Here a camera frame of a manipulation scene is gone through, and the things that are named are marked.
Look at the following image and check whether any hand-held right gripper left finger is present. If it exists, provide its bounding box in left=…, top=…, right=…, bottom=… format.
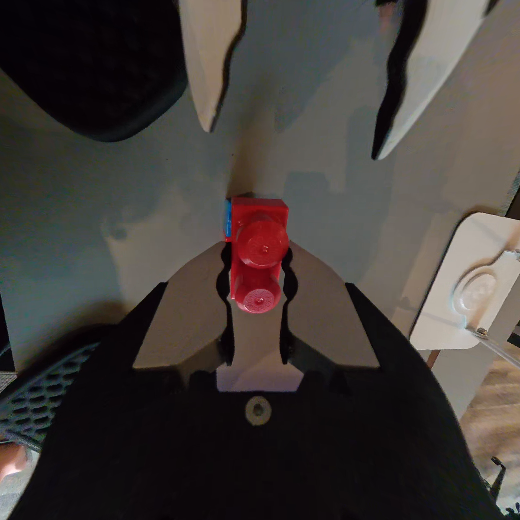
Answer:
left=133, top=242, right=236, bottom=372

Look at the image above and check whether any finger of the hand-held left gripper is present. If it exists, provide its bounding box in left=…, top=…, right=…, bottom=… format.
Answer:
left=371, top=0, right=500, bottom=161
left=178, top=0, right=248, bottom=133

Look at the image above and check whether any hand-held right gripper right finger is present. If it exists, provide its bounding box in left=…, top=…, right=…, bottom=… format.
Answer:
left=279, top=240, right=381, bottom=371

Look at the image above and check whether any red two-stud mega block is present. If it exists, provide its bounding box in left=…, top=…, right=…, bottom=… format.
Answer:
left=225, top=195, right=290, bottom=314

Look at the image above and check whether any white plastic tray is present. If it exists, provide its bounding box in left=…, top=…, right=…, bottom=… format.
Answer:
left=409, top=211, right=520, bottom=351

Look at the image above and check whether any clear plastic piece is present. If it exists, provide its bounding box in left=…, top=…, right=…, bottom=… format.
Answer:
left=463, top=249, right=520, bottom=366

